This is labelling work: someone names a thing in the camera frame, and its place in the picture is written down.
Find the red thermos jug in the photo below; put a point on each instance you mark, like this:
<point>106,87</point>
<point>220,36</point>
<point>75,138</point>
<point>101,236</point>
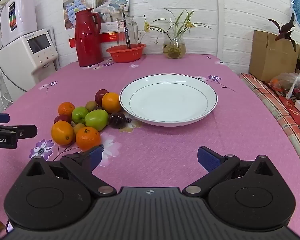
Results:
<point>86,45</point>

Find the large green apple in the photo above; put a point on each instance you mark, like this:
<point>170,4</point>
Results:
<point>96,119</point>

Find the clear glass vase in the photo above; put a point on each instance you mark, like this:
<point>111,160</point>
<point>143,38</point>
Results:
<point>173,48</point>

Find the small green apple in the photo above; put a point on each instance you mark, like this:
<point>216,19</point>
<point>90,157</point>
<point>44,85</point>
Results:
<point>79,114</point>

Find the plaid blanket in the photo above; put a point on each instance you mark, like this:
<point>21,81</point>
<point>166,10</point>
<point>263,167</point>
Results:
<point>272,102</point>

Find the clear glass pitcher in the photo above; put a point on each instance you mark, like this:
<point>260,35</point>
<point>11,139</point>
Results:
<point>121,33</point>

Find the green plant with yellow flowers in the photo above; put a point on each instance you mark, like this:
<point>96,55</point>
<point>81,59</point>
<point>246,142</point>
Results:
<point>188,24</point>

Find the dark purple plum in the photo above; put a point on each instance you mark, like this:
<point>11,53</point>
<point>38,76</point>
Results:
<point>117,120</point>

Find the dark stirring stick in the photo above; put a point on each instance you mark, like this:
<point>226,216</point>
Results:
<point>126,35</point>

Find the clear plastic bag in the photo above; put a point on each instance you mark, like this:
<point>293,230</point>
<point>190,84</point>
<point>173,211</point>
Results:
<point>282,81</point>

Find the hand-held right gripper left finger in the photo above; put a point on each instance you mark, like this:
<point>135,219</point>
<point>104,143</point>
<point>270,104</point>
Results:
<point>95,155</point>

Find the dark red plum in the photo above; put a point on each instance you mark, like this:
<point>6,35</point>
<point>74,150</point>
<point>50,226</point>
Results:
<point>100,95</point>

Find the white ceramic plate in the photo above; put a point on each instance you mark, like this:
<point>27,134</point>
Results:
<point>170,100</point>

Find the red package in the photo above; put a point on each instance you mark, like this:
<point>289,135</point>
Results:
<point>290,105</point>

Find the small brown round fruit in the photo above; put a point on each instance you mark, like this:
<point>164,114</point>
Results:
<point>79,128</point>
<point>91,105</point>

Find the red plastic basket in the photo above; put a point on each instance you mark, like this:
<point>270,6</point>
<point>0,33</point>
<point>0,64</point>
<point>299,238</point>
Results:
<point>126,55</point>

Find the white appliance with screen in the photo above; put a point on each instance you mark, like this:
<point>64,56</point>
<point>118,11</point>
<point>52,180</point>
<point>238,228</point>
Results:
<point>17,65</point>

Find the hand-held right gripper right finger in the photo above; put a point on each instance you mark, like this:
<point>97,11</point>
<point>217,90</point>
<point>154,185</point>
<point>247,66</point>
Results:
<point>207,158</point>

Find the white wall pipe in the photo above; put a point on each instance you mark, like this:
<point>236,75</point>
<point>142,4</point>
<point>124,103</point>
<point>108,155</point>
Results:
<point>216,17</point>

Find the cardboard box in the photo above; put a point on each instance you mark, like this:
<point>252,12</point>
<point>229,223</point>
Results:
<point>267,60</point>

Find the pink floral tablecloth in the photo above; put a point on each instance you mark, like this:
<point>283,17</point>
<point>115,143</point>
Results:
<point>165,150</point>

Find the smooth orange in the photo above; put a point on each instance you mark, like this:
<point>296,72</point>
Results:
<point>62,132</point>
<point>111,102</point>

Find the purple leafed plant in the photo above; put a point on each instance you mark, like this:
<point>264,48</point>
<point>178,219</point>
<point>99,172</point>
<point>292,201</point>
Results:
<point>286,28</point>

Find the bumpy mandarin orange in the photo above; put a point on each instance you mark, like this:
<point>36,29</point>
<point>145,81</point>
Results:
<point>87,138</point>
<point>66,109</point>

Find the white water purifier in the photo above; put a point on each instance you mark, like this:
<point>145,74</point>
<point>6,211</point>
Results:
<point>25,17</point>

